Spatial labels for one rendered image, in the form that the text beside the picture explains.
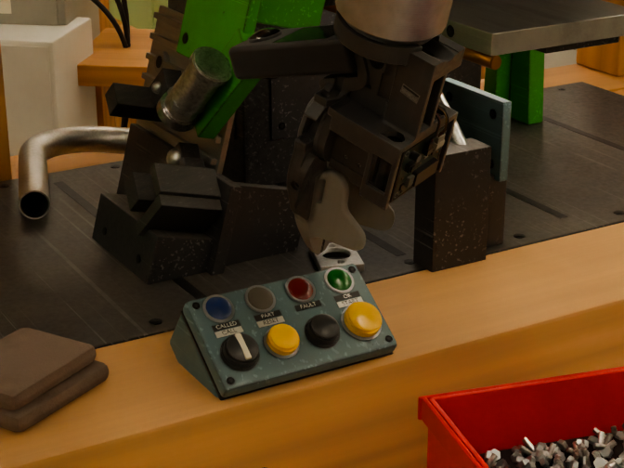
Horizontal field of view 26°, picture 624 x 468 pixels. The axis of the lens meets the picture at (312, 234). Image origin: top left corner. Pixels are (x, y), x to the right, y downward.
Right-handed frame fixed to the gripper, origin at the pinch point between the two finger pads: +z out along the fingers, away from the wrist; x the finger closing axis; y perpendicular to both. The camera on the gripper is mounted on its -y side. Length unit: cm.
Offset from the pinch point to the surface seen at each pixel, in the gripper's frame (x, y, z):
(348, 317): -1.0, 5.2, 4.5
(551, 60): 392, -139, 213
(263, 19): 14.0, -17.8, -4.8
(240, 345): -9.9, 1.9, 4.1
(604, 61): 95, -15, 30
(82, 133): 22, -45, 27
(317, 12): 19.0, -15.7, -4.8
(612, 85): 89, -11, 30
